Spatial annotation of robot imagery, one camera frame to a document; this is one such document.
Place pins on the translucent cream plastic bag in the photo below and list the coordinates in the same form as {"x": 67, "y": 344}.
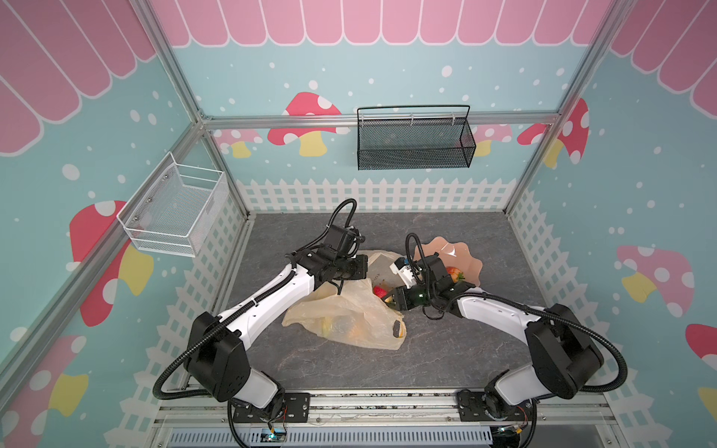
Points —
{"x": 356, "y": 315}

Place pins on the pink-yellow peach with leaves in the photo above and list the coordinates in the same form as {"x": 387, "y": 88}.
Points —
{"x": 380, "y": 293}

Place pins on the pink flower-shaped fruit plate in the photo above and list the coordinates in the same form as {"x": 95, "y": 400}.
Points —
{"x": 456, "y": 255}

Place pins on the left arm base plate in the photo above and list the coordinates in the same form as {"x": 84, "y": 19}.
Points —
{"x": 286, "y": 407}

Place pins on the red apple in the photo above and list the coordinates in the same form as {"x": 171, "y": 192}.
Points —
{"x": 456, "y": 274}

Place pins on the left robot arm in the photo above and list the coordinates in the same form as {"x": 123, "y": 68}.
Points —
{"x": 218, "y": 345}

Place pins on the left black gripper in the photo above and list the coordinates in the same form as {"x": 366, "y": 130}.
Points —
{"x": 360, "y": 270}

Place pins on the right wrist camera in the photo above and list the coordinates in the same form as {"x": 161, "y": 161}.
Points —
{"x": 415, "y": 274}

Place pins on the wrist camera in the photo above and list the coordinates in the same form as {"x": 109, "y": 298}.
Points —
{"x": 415, "y": 274}
{"x": 341, "y": 242}

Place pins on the black mesh wall basket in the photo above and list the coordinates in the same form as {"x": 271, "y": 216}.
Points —
{"x": 414, "y": 137}

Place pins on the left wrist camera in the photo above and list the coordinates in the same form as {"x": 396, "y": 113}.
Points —
{"x": 341, "y": 242}

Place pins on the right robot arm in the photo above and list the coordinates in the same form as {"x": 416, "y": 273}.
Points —
{"x": 562, "y": 358}

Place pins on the white wire wall basket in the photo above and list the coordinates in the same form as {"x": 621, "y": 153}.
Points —
{"x": 175, "y": 209}

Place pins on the aluminium mounting rail frame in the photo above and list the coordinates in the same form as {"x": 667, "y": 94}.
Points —
{"x": 384, "y": 417}

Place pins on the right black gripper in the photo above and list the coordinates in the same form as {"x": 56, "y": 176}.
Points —
{"x": 400, "y": 295}

